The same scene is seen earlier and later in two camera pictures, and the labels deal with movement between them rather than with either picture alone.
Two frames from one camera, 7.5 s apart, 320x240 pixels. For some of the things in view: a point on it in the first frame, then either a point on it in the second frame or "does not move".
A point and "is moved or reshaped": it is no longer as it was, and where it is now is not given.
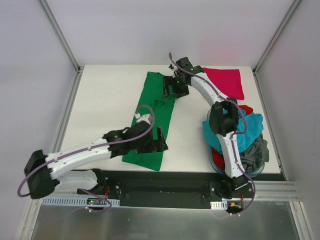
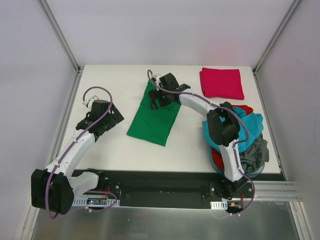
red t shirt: x=217 y=154 does not move
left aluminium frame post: x=57 y=29 does not move
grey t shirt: x=254 y=159 does not move
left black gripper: x=155 y=141 → x=114 y=116
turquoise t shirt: x=249 y=127 does not move
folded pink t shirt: x=228 y=81 does not move
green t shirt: x=151 y=102 is moved or reshaped
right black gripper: x=170 y=85 → x=157 y=94
